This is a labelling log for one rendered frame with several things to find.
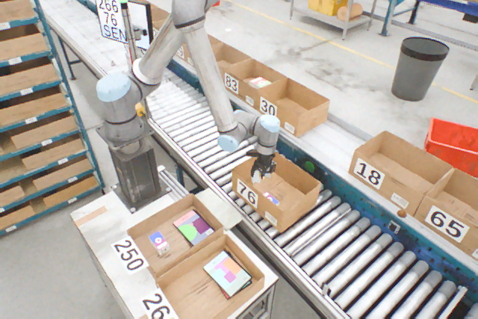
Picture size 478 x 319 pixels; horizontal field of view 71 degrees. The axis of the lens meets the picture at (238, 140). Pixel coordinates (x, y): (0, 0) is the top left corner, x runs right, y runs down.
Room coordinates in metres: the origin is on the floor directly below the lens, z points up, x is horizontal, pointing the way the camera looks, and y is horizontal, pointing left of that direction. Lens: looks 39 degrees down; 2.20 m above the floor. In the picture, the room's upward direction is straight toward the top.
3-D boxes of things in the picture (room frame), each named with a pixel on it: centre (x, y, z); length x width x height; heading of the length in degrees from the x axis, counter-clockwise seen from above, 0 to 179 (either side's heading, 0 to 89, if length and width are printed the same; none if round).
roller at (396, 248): (0.82, -0.63, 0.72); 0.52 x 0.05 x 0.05; 128
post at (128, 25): (2.04, 0.69, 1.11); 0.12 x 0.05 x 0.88; 38
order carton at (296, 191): (1.27, -0.20, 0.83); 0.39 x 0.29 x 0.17; 42
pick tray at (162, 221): (0.98, 0.30, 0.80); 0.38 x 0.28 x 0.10; 130
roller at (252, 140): (1.69, 0.06, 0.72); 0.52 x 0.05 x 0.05; 128
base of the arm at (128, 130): (1.32, 0.57, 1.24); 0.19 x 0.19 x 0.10
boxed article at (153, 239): (0.94, 0.38, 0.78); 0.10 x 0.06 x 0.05; 40
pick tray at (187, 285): (0.73, 0.12, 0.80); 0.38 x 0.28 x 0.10; 129
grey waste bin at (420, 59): (3.68, -2.15, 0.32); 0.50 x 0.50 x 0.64
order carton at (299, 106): (1.89, -0.36, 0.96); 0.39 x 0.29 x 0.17; 38
